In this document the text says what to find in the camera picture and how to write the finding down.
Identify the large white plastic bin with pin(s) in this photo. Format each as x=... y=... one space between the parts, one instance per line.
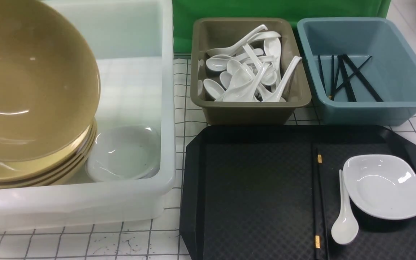
x=135 y=91

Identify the white spoon centre front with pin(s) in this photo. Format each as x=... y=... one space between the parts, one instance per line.
x=245 y=83

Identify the tan noodle bowl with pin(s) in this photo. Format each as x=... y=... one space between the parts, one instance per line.
x=49 y=81

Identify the white dish in bin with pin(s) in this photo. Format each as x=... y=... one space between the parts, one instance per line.
x=124 y=153

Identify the white spoon right leaning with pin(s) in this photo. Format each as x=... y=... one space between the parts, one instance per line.
x=277 y=94

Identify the bottom stacked tan bowl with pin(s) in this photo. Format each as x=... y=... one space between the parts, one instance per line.
x=74 y=170

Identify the white square sauce dish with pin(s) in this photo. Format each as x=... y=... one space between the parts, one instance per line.
x=382 y=186

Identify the black chopstick in bin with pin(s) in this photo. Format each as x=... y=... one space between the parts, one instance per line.
x=321 y=73
x=362 y=79
x=353 y=74
x=348 y=88

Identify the white spoon upright right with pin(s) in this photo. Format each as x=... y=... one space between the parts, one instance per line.
x=273 y=47

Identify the blue plastic chopstick bin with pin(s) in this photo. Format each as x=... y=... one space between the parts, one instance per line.
x=391 y=70

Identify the white ceramic soup spoon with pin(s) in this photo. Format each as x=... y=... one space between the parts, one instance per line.
x=345 y=227

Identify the white spoon left bowl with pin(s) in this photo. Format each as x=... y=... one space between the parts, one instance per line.
x=218 y=63

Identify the white spoon lower left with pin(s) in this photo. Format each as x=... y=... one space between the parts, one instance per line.
x=214 y=89

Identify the black chopstick gold band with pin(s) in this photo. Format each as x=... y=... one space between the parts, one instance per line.
x=317 y=238

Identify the olive plastic spoon bin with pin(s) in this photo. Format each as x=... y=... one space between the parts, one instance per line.
x=211 y=33

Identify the black serving tray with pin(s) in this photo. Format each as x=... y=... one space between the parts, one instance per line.
x=248 y=193

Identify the white spoon long handle top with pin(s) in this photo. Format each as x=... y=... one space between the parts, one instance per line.
x=232 y=49

